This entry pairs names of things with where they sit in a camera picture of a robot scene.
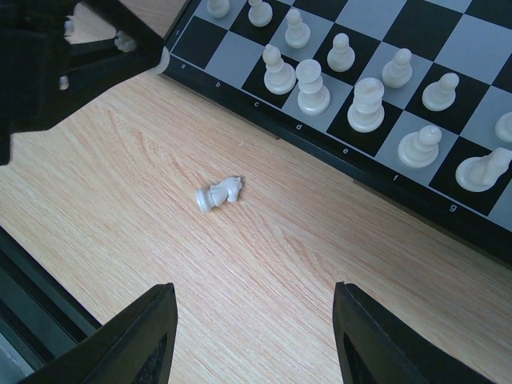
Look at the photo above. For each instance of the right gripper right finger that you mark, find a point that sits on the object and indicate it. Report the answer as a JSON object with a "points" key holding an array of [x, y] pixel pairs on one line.
{"points": [[373, 345]]}

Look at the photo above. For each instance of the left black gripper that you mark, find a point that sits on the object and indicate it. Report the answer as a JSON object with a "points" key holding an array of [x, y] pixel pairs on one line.
{"points": [[37, 92]]}

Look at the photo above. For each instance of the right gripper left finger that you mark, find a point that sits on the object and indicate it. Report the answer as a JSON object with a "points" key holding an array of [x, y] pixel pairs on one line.
{"points": [[135, 346]]}

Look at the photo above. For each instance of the white pawn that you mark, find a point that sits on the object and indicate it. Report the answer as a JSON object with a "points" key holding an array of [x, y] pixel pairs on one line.
{"points": [[503, 127], [260, 13], [341, 57], [218, 8], [297, 34], [440, 95], [398, 71]]}

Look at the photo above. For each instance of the white chess piece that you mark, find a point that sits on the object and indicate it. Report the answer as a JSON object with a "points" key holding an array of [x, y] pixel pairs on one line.
{"points": [[313, 95], [366, 113], [215, 195], [279, 77], [420, 148], [164, 62], [478, 174]]}

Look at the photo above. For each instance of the black and silver chessboard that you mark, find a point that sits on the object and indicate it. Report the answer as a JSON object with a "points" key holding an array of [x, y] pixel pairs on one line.
{"points": [[412, 98]]}

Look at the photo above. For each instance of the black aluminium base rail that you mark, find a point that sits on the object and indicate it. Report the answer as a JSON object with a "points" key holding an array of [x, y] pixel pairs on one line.
{"points": [[40, 319]]}

